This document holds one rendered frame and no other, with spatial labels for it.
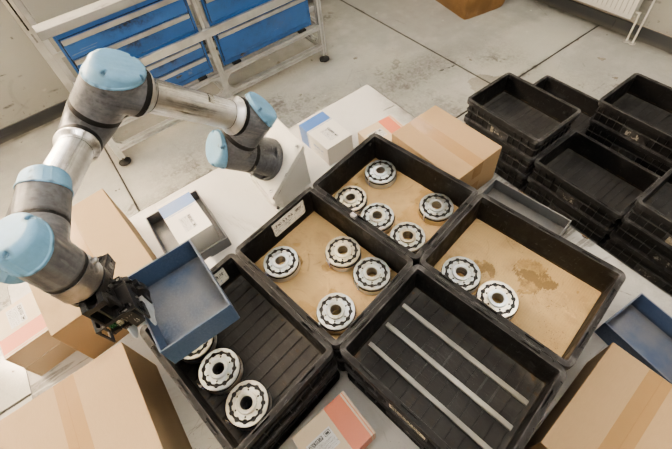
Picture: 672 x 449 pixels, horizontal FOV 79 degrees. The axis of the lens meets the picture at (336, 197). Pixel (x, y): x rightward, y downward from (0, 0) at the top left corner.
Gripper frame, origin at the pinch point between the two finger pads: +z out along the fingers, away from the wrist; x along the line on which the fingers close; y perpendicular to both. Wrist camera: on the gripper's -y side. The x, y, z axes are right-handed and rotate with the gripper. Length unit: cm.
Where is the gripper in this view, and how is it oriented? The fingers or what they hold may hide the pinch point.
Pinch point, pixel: (145, 315)
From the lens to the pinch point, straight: 94.1
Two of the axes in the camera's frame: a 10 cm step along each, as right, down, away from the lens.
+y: 5.8, 6.0, -5.5
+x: 8.0, -5.5, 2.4
